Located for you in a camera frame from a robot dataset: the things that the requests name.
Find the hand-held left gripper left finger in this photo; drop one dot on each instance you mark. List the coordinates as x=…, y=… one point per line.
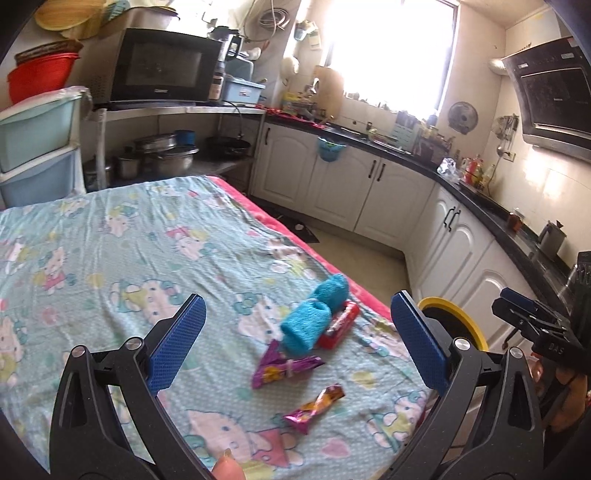
x=180, y=346

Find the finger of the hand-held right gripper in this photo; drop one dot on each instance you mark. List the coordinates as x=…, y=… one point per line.
x=517, y=297
x=519, y=321

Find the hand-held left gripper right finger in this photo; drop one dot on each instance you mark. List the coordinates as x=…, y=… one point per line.
x=420, y=341

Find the blue foam net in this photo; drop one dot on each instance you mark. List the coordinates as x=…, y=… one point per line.
x=304, y=323

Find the person's right hand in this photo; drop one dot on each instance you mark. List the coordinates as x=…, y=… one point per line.
x=575, y=397

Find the person's left hand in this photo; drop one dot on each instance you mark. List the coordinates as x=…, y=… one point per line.
x=228, y=466

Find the metal kettle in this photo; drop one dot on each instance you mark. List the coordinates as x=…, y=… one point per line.
x=551, y=240

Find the small brown jar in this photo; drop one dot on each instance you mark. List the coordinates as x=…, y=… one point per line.
x=515, y=220

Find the red snack packet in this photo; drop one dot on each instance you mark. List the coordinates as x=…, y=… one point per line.
x=344, y=318

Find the black kitchen countertop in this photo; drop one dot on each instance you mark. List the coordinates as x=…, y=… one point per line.
x=489, y=210

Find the printed cartoon blanket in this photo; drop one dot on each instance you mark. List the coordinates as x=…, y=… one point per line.
x=138, y=240

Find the orange purple snack wrapper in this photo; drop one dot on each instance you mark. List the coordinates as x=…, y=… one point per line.
x=314, y=408

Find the cluster of condiment bottles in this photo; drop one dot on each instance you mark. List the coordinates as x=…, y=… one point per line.
x=475, y=173

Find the clear plastic bag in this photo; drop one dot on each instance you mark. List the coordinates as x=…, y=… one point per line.
x=448, y=167

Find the white kitchen cabinet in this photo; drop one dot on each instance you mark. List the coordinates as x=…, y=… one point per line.
x=397, y=194

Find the black floor mat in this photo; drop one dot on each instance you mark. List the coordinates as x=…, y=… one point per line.
x=302, y=228

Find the hanging kitchen utensils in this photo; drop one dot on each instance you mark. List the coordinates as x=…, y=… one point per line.
x=508, y=134

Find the round exhaust fan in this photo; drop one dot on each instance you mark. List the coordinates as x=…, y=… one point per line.
x=462, y=117

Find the stacked steel pots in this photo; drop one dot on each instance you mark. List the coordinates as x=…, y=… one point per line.
x=166, y=157

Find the small steel pot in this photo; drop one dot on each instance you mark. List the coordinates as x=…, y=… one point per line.
x=126, y=164

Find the lidded steel pot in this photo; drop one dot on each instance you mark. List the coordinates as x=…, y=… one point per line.
x=92, y=175

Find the teal cutlery organiser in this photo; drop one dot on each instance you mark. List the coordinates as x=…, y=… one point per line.
x=408, y=131

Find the black range hood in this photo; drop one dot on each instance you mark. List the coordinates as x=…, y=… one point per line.
x=549, y=97

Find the black wok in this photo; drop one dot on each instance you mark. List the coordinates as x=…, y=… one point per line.
x=228, y=147

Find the blue enamel pot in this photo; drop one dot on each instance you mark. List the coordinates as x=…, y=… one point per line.
x=184, y=137

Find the blue hanging bin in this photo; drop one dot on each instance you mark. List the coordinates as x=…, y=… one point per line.
x=331, y=150

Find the metal kitchen rack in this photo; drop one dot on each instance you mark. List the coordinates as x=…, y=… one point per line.
x=184, y=110

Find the blue plastic drawer unit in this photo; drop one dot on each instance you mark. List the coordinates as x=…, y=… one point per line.
x=37, y=138

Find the wooden cutting board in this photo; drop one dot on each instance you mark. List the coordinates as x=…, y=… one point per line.
x=330, y=90

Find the bright window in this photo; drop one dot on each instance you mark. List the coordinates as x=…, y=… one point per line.
x=392, y=50

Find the black microwave oven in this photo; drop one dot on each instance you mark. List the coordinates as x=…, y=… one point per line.
x=161, y=64

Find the white hanging item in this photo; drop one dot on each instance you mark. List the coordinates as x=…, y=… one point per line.
x=290, y=69

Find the red plastic basin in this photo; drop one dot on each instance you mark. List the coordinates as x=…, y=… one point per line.
x=41, y=81

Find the black kettle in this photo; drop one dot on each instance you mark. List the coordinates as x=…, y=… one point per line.
x=233, y=46

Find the dark rimmed basin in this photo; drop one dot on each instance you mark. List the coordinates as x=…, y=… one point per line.
x=48, y=48

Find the woven straw tray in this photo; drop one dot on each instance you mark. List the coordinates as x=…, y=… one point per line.
x=99, y=28

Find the hanging teal planter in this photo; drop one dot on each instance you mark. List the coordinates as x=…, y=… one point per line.
x=305, y=31

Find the teal plastic tray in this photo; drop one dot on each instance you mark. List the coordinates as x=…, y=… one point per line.
x=117, y=8

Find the round bamboo tray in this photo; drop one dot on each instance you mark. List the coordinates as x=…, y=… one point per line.
x=69, y=13

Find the wall socket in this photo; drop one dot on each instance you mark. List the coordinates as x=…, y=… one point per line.
x=509, y=156

